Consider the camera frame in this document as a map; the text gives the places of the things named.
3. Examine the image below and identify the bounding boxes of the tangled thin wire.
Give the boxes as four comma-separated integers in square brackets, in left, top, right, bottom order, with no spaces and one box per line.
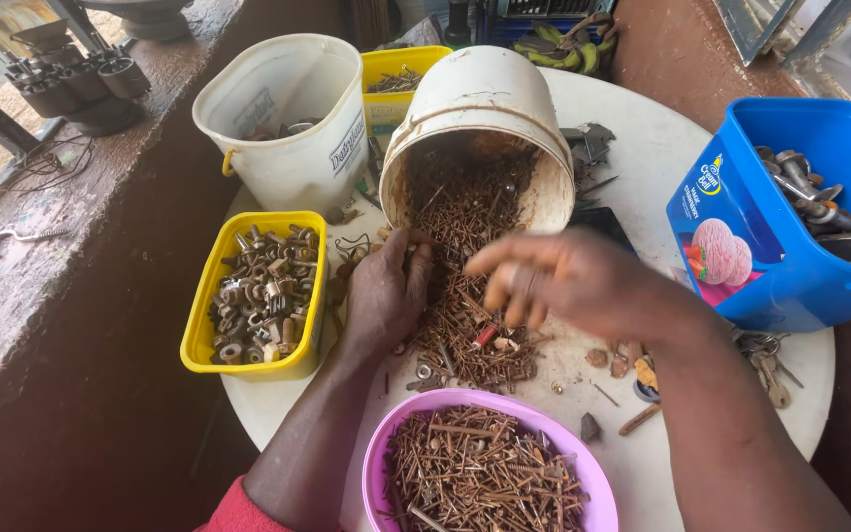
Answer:
[0,133,95,195]

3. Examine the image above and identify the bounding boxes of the metal parts in white bucket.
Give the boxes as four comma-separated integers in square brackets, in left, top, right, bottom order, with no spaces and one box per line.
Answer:
[242,117,323,143]

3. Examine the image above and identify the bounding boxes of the heap of dark screws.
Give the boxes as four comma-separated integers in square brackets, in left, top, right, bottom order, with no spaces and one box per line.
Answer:
[366,66,424,94]

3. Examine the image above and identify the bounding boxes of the brown shell pieces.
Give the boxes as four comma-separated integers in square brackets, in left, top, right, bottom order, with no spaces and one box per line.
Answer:
[585,340,645,380]

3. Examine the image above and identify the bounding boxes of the heap of large grey bolts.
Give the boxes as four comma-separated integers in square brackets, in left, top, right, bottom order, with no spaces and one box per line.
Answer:
[754,145,851,267]

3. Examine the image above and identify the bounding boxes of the heap of rusty bolt clamps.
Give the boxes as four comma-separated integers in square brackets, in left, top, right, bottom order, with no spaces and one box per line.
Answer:
[208,224,321,365]

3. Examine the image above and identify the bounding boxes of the blue ice cream tub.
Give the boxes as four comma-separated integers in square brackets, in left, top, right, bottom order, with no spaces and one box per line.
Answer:
[665,97,851,333]

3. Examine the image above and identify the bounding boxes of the upright white printed bucket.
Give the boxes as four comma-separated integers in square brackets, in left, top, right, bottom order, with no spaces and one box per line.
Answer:
[192,33,369,217]

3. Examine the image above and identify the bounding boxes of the small yellow labelled tub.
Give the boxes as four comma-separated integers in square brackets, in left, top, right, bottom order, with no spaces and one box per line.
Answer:
[360,46,454,137]

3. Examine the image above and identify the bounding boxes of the grey metal frame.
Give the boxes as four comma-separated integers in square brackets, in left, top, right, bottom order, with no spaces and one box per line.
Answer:
[712,0,851,67]

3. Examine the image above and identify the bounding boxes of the bunch of keys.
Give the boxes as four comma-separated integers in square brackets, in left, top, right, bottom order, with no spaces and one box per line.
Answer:
[728,324,805,409]

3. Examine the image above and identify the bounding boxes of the heap of sorted rusty nails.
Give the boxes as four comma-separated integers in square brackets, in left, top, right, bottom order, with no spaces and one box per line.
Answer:
[383,405,590,532]

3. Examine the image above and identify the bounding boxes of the bunch of bananas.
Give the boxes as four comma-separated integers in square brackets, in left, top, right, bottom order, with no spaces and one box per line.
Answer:
[512,13,619,77]

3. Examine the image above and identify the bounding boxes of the cluster of black caster wheels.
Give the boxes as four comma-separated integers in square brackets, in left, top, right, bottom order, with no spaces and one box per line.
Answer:
[3,46,152,138]

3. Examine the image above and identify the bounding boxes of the long rusty bolt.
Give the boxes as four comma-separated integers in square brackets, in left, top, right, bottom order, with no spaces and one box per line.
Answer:
[618,402,663,437]

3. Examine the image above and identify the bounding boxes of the large yellow plastic tub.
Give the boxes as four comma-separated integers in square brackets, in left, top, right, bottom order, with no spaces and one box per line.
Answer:
[179,210,329,382]

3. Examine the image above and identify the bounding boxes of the person's left hand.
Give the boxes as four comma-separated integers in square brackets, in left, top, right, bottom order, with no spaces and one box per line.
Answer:
[343,228,440,357]

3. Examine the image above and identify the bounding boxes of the black phone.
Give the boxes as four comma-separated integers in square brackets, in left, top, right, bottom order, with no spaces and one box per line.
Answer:
[568,206,638,257]

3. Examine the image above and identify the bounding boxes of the person's right hand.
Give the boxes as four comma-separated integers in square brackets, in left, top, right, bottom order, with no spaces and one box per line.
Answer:
[464,229,667,343]

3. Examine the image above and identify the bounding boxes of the dark metal brackets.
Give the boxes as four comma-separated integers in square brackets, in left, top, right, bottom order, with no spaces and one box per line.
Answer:
[559,122,617,168]

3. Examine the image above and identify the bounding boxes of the loose spill of rusty nails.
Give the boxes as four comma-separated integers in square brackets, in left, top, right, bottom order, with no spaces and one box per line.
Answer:
[402,136,549,394]

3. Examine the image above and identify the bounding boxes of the tipped white plastic bucket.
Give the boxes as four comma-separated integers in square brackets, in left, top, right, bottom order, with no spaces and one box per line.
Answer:
[379,46,576,235]

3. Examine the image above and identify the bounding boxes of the grey metal hook screw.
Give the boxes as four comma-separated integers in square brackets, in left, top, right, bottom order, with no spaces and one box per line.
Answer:
[0,227,72,259]

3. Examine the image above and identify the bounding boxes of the pink plastic bowl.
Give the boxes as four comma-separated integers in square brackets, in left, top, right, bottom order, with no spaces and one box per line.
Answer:
[362,389,619,532]

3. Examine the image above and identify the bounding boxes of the red sleeve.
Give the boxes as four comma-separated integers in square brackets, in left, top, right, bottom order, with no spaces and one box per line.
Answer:
[196,476,295,532]

